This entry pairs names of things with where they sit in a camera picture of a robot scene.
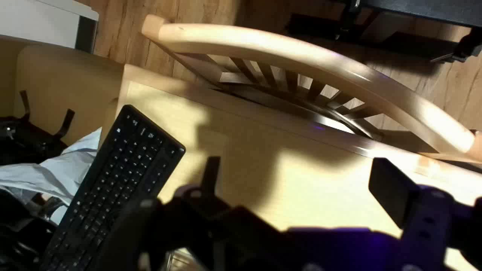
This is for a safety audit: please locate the black stand base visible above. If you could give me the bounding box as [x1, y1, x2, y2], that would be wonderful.
[286, 0, 482, 63]

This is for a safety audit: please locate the black bag with straps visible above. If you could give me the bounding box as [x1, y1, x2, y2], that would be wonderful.
[0, 90, 75, 165]

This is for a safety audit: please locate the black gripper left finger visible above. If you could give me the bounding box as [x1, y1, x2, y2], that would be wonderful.
[200, 156, 221, 194]

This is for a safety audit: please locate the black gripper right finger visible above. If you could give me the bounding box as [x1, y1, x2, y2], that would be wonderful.
[367, 158, 423, 228]

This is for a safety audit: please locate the white cabinet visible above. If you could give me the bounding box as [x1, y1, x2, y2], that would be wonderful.
[0, 0, 99, 52]

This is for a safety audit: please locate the light wooden chair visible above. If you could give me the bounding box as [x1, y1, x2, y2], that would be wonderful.
[141, 15, 480, 159]

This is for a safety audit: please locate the black computer keyboard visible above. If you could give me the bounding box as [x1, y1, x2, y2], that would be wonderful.
[39, 105, 185, 271]

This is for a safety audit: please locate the crumpled light blue cloth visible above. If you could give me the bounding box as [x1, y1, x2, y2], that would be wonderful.
[0, 128, 101, 224]

